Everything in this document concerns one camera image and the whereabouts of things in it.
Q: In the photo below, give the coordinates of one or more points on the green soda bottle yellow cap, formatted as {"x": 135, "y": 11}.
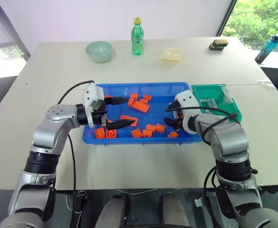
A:
{"x": 137, "y": 39}

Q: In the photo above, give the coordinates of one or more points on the grey side table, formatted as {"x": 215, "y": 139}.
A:
{"x": 277, "y": 69}

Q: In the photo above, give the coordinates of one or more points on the large flat orange brick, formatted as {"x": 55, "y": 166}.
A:
{"x": 141, "y": 106}

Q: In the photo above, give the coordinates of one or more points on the black and yellow sponges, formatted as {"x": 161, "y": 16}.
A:
{"x": 218, "y": 45}

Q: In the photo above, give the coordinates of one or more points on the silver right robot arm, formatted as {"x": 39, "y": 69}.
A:
{"x": 229, "y": 140}

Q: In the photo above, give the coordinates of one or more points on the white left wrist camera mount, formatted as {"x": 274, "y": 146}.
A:
{"x": 90, "y": 96}

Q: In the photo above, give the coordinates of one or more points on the green plastic bin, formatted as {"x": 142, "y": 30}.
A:
{"x": 207, "y": 92}

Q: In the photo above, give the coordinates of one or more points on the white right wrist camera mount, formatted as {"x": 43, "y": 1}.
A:
{"x": 187, "y": 98}

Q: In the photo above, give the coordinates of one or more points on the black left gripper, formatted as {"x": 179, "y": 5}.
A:
{"x": 99, "y": 116}

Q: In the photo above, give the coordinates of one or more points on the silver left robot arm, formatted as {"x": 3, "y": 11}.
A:
{"x": 46, "y": 133}

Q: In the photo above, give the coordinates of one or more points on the blue sports water bottle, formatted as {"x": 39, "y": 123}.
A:
{"x": 268, "y": 48}

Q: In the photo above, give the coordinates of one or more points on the pale green bowl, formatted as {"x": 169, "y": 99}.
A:
{"x": 98, "y": 51}

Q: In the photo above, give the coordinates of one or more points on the small orange toy brick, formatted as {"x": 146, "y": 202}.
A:
{"x": 111, "y": 134}
{"x": 160, "y": 128}
{"x": 136, "y": 133}
{"x": 108, "y": 96}
{"x": 144, "y": 101}
{"x": 172, "y": 135}
{"x": 131, "y": 102}
{"x": 147, "y": 133}
{"x": 151, "y": 127}
{"x": 147, "y": 97}
{"x": 100, "y": 133}
{"x": 133, "y": 96}

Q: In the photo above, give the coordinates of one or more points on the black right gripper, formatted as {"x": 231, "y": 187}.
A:
{"x": 178, "y": 116}

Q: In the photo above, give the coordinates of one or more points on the dark rounded robot leg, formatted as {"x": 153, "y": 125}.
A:
{"x": 174, "y": 211}
{"x": 113, "y": 211}

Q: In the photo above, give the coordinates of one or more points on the clear plastic label holder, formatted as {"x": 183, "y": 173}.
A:
{"x": 227, "y": 96}

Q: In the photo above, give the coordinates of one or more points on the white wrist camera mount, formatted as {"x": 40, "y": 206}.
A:
{"x": 90, "y": 96}
{"x": 187, "y": 98}

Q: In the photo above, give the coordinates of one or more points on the translucent yellowish plastic box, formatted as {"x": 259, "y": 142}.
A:
{"x": 172, "y": 54}

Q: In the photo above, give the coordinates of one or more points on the silver battery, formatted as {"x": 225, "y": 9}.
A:
{"x": 203, "y": 101}
{"x": 212, "y": 102}

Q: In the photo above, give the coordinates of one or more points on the blue plastic bin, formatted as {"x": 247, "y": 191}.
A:
{"x": 151, "y": 140}

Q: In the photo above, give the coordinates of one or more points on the flat orange toy brick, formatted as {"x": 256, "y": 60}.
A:
{"x": 126, "y": 117}

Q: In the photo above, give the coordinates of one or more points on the dark window frame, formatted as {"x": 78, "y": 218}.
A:
{"x": 226, "y": 17}

